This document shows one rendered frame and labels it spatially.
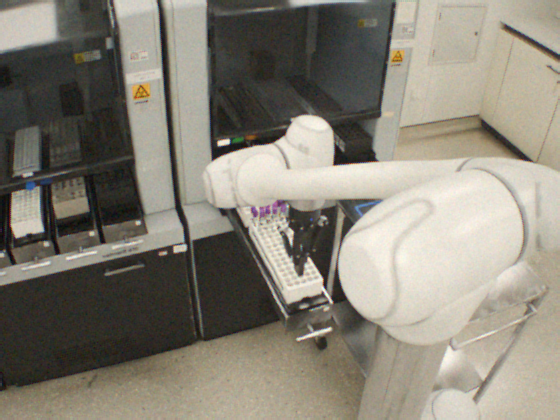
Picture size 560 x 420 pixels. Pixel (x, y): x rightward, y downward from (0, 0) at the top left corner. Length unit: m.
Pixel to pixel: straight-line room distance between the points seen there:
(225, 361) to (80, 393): 0.64
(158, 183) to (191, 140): 0.18
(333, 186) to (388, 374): 0.34
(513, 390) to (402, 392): 1.69
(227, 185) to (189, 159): 0.67
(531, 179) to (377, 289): 0.24
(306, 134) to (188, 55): 0.56
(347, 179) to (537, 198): 0.35
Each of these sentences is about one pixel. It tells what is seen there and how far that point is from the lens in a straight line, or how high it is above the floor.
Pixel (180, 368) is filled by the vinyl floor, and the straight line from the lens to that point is 2.21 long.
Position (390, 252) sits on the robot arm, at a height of 1.51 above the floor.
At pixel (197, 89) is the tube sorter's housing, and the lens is 1.53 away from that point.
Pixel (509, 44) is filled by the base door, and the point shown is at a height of 0.74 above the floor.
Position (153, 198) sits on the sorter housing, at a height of 0.80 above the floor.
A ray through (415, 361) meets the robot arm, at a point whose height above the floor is 1.32.
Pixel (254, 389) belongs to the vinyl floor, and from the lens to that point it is 2.14.
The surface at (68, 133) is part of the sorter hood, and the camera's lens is 1.51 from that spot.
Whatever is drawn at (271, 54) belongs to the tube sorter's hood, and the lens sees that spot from 1.55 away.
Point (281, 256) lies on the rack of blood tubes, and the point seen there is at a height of 0.86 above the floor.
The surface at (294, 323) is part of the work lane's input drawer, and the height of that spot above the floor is 0.77.
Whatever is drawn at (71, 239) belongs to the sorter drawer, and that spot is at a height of 0.79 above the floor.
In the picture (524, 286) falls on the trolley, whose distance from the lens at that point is 1.57.
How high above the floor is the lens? 1.85
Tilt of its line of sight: 40 degrees down
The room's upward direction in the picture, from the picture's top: 3 degrees clockwise
